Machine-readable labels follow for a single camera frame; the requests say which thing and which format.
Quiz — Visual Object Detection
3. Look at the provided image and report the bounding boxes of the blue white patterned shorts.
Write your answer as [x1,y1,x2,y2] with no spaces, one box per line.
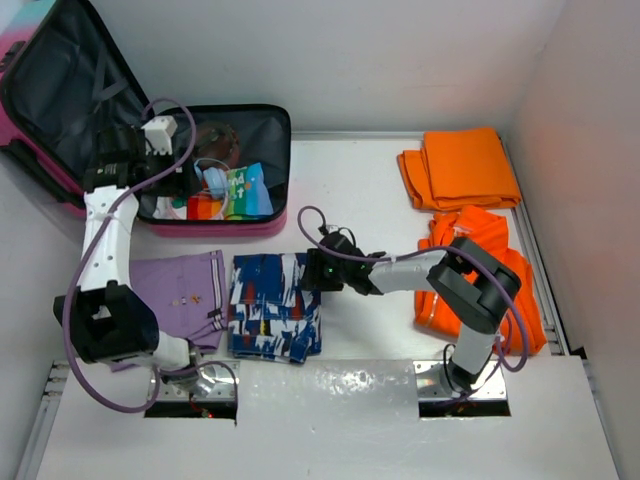
[227,253,323,364]

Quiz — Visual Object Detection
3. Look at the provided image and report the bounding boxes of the brown round case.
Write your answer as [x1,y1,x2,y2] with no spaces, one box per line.
[193,121,239,168]

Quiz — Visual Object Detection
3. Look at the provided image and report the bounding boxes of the blue pink cat-ear headphones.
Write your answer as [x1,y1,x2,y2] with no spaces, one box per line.
[167,157,230,221]

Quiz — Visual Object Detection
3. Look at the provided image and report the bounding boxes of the rainbow striped white t-shirt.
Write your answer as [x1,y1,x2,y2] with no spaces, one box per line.
[152,162,274,220]

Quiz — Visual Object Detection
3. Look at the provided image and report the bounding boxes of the purple shirt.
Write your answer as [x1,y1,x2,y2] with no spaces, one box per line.
[110,250,227,372]

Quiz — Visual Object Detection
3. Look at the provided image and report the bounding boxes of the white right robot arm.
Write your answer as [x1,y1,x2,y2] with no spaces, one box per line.
[301,232,525,398]

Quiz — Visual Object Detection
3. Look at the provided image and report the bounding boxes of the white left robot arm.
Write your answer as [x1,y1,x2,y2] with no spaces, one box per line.
[54,116,190,371]

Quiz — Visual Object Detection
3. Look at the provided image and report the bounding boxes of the pink open suitcase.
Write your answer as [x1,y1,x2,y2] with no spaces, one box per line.
[1,1,291,237]

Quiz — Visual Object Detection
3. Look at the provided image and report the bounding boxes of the orange folded cloth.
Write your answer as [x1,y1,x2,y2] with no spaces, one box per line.
[397,127,522,212]

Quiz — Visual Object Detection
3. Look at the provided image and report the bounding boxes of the orange polo shirt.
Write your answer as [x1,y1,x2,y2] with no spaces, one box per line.
[414,206,547,355]

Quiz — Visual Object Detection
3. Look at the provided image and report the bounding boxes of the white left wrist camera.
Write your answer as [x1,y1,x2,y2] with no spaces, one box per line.
[142,115,178,155]

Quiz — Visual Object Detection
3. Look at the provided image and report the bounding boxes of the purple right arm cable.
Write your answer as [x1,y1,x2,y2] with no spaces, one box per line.
[296,204,529,401]

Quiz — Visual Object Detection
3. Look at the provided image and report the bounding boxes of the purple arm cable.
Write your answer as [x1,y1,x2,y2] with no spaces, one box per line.
[60,97,239,415]
[296,204,529,401]

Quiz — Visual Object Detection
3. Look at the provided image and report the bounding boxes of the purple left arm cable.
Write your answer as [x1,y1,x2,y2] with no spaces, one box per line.
[60,97,239,415]

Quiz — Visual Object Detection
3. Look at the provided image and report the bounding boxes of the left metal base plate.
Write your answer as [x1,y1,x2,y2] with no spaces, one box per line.
[156,361,240,403]

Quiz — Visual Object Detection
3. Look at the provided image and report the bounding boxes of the metal base plate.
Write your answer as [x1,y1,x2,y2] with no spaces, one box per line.
[413,360,508,402]
[156,361,240,403]

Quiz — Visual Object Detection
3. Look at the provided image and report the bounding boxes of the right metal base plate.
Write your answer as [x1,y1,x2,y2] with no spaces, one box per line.
[413,360,508,402]

